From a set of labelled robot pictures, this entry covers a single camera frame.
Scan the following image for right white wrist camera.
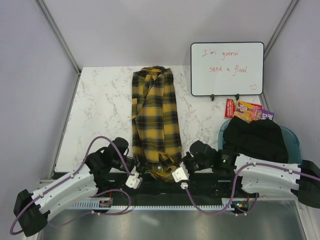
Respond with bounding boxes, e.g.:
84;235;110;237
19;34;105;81
171;164;190;183

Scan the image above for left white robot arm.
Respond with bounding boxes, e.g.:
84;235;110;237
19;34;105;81
9;136;142;237

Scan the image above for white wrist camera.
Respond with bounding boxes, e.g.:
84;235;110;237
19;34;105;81
171;164;190;183
125;172;143;189

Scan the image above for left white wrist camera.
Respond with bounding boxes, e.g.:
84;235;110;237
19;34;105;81
125;172;143;189

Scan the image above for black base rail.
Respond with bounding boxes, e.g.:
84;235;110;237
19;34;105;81
94;171;261;201

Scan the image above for aluminium frame rails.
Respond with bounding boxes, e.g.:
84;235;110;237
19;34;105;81
36;179;56;189

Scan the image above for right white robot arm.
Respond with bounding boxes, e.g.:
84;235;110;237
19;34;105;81
172;140;320;209

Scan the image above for white dry-erase board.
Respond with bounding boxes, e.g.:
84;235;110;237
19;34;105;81
190;41;265;97

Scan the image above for white slotted cable duct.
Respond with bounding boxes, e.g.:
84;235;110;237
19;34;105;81
69;198;261;211

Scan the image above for black shirt in bin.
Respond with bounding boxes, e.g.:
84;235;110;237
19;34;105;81
222;116;289;164

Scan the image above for red card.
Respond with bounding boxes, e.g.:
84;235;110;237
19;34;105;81
224;98;237;119

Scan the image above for teal plastic bin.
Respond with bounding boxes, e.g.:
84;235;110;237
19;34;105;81
217;120;302;164

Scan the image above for yellow plaid flannel shirt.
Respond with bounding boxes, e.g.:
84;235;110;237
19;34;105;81
131;66;182;182

